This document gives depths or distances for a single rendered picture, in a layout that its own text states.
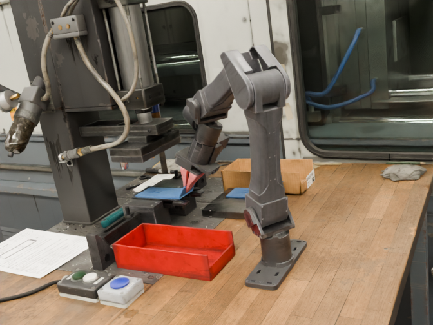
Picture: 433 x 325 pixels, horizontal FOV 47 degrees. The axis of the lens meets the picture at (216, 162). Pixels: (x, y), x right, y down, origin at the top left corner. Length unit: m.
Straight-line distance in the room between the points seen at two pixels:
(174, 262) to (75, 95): 0.54
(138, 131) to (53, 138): 0.28
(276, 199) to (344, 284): 0.21
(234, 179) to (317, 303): 0.65
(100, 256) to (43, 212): 1.67
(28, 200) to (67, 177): 1.43
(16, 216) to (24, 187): 0.26
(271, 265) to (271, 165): 0.22
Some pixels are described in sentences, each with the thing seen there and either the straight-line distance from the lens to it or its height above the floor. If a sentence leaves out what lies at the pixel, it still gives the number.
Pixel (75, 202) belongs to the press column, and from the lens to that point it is 1.50.
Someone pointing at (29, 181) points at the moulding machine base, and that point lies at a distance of 2.84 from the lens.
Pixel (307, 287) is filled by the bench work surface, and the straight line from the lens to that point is 1.01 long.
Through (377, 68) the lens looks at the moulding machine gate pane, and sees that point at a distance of 1.64.
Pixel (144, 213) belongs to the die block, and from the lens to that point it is 1.30.
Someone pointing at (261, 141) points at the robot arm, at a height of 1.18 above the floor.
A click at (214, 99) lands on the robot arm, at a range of 1.10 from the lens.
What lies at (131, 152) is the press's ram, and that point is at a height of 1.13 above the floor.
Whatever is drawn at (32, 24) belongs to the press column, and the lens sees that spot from 1.43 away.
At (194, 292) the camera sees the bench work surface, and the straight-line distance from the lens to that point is 1.04.
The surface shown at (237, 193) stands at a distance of 1.45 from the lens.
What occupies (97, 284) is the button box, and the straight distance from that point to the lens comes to 1.10.
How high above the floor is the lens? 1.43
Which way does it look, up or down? 16 degrees down
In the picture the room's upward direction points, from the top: 8 degrees counter-clockwise
